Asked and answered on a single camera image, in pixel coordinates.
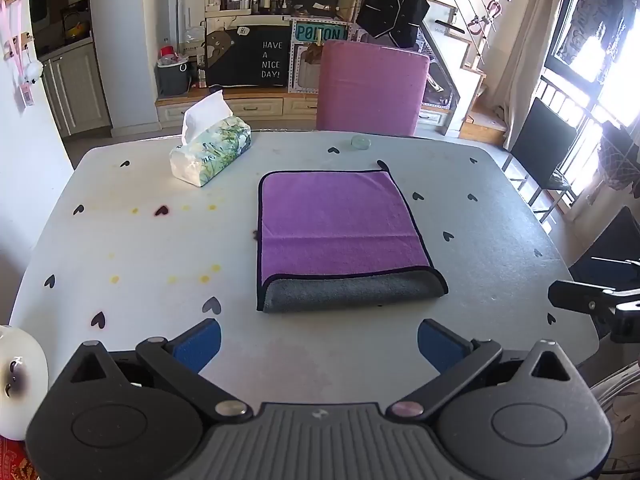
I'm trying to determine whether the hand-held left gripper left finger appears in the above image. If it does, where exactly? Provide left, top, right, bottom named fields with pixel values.
left=64, top=318, right=254, bottom=422

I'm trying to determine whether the white heart-print tablecloth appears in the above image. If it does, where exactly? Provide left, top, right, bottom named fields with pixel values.
left=9, top=130, right=602, bottom=408

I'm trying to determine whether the pink hanging strap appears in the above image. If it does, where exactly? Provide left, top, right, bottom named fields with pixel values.
left=0, top=0, right=37, bottom=108

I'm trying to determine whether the pink upholstered chair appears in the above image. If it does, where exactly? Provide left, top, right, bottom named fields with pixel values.
left=315, top=39, right=431, bottom=137

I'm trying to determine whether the white kitchen cabinet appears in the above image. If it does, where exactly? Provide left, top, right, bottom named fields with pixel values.
left=39, top=40, right=112, bottom=137

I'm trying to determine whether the black printed cover cloth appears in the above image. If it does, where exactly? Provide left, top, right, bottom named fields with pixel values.
left=205, top=22, right=293, bottom=88

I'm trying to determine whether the white paper roll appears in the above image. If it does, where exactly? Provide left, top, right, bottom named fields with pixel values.
left=0, top=324, right=50, bottom=442

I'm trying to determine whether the black chair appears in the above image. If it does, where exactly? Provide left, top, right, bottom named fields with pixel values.
left=501, top=97, right=580, bottom=224

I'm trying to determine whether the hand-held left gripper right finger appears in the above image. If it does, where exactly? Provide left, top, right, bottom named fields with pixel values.
left=386, top=318, right=588, bottom=422

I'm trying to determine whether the wooden low drawer cabinet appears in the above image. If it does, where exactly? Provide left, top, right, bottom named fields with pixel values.
left=154, top=86, right=453, bottom=136

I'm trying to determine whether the dark patterned hanging garment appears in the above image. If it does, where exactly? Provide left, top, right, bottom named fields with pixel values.
left=556, top=0, right=632, bottom=85

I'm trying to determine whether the wooden staircase with railing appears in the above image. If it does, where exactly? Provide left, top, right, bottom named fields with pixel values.
left=422, top=0, right=513, bottom=147

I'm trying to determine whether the green printed tissue pack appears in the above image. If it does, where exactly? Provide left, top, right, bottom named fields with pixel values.
left=169, top=89, right=252, bottom=188

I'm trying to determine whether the teal lettered sign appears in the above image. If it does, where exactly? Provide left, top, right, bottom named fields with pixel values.
left=293, top=22, right=348, bottom=43

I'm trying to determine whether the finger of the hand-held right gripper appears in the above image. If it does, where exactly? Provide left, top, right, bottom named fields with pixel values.
left=548, top=279, right=640, bottom=330

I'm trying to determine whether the purple and grey towel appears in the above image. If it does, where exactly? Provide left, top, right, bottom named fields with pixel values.
left=256, top=160, right=449, bottom=314

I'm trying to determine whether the beige curtain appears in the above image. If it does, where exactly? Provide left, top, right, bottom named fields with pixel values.
left=487, top=0, right=568, bottom=150

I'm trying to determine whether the red patterned cloth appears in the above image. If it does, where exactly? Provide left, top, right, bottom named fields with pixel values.
left=0, top=435, right=40, bottom=480

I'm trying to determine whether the grey waste bin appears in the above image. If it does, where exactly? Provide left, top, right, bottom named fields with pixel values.
left=156, top=58, right=194, bottom=97

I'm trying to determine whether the black jacket with white piping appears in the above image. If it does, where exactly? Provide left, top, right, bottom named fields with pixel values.
left=355, top=0, right=440, bottom=52

